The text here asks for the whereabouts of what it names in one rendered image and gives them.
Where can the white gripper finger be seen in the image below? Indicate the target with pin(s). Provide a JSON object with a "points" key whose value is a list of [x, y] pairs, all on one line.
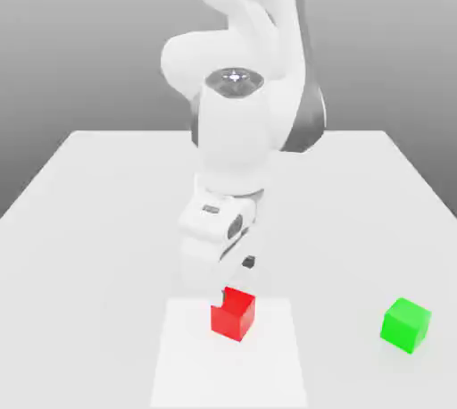
{"points": [[217, 297]]}

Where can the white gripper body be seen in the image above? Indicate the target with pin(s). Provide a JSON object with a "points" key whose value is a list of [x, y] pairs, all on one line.
{"points": [[203, 266]]}

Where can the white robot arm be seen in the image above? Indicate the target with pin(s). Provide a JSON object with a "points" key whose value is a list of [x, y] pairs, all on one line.
{"points": [[232, 137]]}

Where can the small red cube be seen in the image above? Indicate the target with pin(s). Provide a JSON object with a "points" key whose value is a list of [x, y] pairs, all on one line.
{"points": [[232, 319]]}

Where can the small green cube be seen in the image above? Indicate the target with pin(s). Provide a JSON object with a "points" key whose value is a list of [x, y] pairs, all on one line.
{"points": [[405, 326]]}

